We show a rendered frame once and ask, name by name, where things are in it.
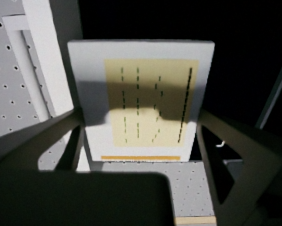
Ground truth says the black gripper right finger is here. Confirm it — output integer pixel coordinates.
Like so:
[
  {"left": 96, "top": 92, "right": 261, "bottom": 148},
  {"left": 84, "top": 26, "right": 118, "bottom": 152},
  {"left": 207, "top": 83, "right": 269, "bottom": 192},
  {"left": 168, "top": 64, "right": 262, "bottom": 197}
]
[{"left": 196, "top": 106, "right": 282, "bottom": 226}]

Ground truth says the grey perforated base plate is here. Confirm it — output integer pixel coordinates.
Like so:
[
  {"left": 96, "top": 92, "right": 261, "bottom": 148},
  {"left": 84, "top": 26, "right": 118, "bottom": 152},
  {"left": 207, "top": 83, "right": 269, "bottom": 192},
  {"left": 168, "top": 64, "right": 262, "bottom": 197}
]
[{"left": 0, "top": 0, "right": 214, "bottom": 217}]

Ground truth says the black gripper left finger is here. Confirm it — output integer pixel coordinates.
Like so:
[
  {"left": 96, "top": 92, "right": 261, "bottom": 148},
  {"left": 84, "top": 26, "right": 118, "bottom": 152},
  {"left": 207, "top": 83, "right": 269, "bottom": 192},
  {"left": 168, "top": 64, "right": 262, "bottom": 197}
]
[{"left": 0, "top": 106, "right": 86, "bottom": 171}]

